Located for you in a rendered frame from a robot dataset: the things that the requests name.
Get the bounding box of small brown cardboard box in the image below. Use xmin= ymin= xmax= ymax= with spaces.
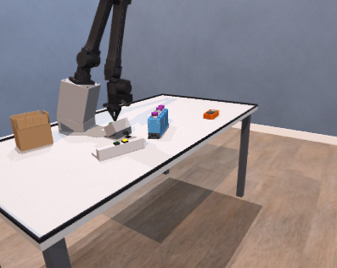
xmin=9 ymin=110 xmax=53 ymax=152

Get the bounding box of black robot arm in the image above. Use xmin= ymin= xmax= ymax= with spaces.
xmin=69 ymin=0 xmax=132 ymax=107

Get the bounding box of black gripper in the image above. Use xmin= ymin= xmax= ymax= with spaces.
xmin=103 ymin=92 xmax=123 ymax=121

